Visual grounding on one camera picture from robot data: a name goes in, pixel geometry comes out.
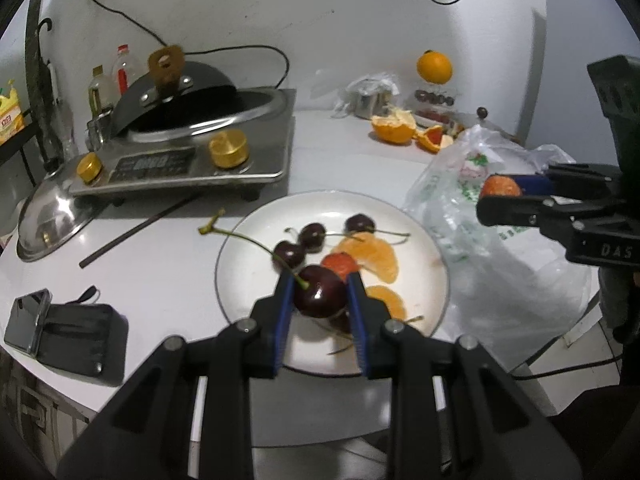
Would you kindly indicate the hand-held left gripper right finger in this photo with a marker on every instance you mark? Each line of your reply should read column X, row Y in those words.
column 357, row 330

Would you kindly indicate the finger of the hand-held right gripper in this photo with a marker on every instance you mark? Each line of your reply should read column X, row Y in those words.
column 510, row 211
column 535, row 184

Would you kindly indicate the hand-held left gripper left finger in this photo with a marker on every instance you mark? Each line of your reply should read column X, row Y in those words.
column 282, row 330

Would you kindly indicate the tangerine segment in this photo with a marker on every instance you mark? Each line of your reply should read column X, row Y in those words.
column 390, row 302
column 380, row 255

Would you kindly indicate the dark red cherry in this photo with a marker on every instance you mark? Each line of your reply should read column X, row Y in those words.
column 320, row 291
column 312, row 236
column 289, row 254
column 360, row 223

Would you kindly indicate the white plate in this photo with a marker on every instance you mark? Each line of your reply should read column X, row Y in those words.
column 250, row 280

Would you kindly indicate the clear printed plastic bag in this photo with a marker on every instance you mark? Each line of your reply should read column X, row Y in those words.
column 500, row 280

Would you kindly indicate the steel pot lid brown knob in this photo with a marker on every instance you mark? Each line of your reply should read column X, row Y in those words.
column 482, row 111

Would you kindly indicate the orange peel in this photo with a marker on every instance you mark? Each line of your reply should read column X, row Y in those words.
column 432, row 145

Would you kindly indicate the white bowl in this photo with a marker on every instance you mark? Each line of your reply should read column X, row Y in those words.
column 435, row 117

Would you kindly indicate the half-peeled orange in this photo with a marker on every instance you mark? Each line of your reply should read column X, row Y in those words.
column 392, row 130

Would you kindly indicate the whole orange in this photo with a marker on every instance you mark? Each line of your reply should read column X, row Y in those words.
column 435, row 67

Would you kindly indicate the white refrigerator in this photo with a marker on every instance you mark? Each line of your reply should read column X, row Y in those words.
column 575, row 35

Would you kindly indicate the steel induction cooker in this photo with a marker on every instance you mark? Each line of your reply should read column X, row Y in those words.
column 260, row 160

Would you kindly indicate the black chopstick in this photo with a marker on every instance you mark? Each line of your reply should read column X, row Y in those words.
column 135, row 232

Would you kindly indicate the crumpled clear plastic wrap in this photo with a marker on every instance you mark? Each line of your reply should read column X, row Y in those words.
column 372, row 82

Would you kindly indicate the black pouch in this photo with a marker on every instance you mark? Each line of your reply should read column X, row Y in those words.
column 80, row 340

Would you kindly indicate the black smartphone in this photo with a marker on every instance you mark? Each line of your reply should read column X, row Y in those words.
column 25, row 322

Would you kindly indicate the large steel lid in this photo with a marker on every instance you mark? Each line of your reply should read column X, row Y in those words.
column 50, row 210

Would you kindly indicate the oil bottle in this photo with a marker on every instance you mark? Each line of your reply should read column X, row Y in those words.
column 100, row 92

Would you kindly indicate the red-labelled plastic bottle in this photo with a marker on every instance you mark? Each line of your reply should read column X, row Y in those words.
column 125, row 72

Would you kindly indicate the black umbrella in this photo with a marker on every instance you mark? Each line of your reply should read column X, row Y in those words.
column 52, row 90

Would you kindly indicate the yellow packet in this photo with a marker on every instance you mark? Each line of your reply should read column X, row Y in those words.
column 11, row 115

